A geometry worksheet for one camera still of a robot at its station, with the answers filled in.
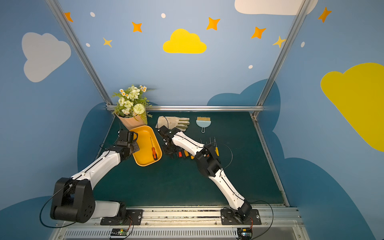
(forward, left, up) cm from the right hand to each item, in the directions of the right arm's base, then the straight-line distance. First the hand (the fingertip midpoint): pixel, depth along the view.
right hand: (171, 150), depth 99 cm
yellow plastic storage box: (-6, +17, +1) cm, 18 cm away
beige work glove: (+25, -3, -1) cm, 25 cm away
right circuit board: (-42, -43, -4) cm, 61 cm away
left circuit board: (-46, +18, -2) cm, 50 cm away
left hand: (-3, +22, +11) cm, 25 cm away
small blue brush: (+29, -21, -2) cm, 36 cm away
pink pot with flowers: (+13, +22, +27) cm, 37 cm away
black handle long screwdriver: (-4, -14, 0) cm, 15 cm away
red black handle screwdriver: (-2, -6, +1) cm, 7 cm away
